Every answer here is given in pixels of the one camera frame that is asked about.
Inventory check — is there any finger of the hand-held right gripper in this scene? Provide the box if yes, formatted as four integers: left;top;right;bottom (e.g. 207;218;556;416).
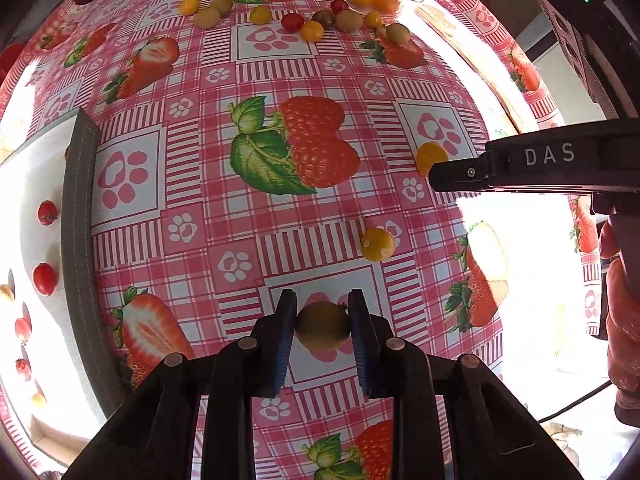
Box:
427;119;640;196

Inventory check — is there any white square tray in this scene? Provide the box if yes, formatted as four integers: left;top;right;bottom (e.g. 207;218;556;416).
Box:
0;107;133;471

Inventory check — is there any person's right hand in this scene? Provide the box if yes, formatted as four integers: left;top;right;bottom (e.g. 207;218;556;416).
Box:
599;220;640;413

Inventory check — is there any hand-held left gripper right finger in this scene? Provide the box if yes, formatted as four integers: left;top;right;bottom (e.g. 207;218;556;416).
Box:
347;289;586;480

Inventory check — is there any pink strawberry print tablecloth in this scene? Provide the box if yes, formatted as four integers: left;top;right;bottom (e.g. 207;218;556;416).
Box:
0;0;606;480

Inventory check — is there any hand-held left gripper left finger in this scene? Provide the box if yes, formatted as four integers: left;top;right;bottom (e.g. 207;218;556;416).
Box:
62;289;299;480

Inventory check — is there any black cable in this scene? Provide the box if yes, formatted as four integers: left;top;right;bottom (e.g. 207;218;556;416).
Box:
537;381;613;422

